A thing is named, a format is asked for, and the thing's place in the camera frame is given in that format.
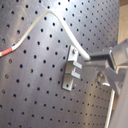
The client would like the white cable with red band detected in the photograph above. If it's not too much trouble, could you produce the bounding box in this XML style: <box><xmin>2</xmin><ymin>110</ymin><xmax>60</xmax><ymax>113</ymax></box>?
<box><xmin>0</xmin><ymin>8</ymin><xmax>92</xmax><ymax>61</ymax></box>

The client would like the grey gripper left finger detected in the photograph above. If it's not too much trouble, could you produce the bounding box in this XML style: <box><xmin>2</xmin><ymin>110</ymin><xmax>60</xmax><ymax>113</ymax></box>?
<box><xmin>95</xmin><ymin>66</ymin><xmax>124</xmax><ymax>94</ymax></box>

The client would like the grey metal cable clip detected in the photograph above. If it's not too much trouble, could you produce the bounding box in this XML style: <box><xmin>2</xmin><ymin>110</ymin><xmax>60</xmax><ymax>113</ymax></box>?
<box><xmin>62</xmin><ymin>46</ymin><xmax>82</xmax><ymax>91</ymax></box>

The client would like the perforated metal board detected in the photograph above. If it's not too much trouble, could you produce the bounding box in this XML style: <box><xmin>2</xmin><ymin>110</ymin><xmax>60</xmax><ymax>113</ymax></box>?
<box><xmin>0</xmin><ymin>0</ymin><xmax>119</xmax><ymax>128</ymax></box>

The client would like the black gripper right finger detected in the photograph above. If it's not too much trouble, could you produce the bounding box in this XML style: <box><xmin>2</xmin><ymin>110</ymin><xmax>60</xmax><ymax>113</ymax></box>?
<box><xmin>88</xmin><ymin>48</ymin><xmax>115</xmax><ymax>66</ymax></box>

